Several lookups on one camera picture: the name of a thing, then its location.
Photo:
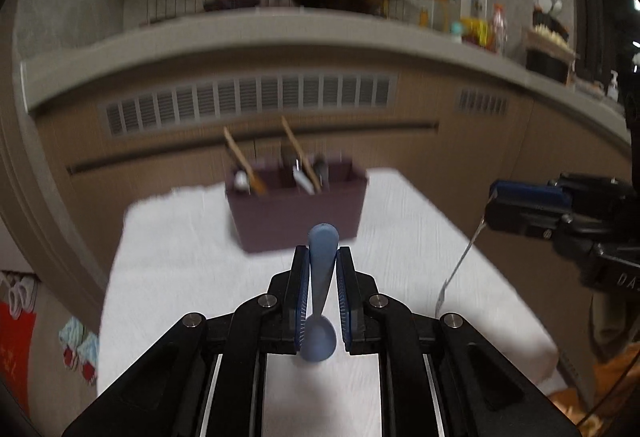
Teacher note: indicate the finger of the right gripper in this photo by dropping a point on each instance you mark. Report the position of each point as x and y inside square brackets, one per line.
[530, 219]
[542, 196]

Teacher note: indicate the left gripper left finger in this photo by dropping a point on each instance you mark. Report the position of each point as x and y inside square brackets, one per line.
[286, 328]

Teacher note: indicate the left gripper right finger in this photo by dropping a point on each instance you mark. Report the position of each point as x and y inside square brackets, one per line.
[361, 329]

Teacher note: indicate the blue plastic spoon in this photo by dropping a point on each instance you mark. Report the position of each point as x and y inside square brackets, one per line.
[320, 339]

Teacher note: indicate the metal shovel-shaped spoon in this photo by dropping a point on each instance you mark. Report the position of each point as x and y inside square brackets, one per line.
[441, 298]

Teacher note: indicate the wooden chopstick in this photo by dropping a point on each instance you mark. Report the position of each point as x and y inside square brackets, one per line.
[254, 182]
[311, 174]

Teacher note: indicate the white plastic spoon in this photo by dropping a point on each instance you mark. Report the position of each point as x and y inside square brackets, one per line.
[303, 181]

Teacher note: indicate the black pot with utensils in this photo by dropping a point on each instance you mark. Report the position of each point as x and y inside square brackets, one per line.
[545, 41]

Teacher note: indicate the maroon plastic utensil caddy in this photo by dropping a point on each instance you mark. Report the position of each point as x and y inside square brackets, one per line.
[282, 218]

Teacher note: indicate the white pump bottle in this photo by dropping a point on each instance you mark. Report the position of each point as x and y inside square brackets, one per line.
[613, 92]

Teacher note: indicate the white ball-end utensil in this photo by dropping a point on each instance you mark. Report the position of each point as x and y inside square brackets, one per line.
[241, 182]

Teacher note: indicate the small grey vent grille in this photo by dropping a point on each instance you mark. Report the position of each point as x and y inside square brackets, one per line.
[480, 102]

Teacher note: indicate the orange cloth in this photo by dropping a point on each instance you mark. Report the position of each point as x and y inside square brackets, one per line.
[616, 381]

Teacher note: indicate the clear plastic bottle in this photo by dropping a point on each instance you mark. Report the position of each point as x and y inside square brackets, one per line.
[499, 27]

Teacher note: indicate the yellow container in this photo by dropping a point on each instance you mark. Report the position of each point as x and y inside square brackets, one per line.
[478, 32]

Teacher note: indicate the long grey vent grille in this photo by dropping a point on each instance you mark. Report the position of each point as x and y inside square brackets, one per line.
[214, 100]

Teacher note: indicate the white slippers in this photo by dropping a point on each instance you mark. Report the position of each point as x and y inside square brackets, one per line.
[22, 293]

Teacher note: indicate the red floor mat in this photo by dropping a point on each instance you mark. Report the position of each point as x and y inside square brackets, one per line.
[15, 339]

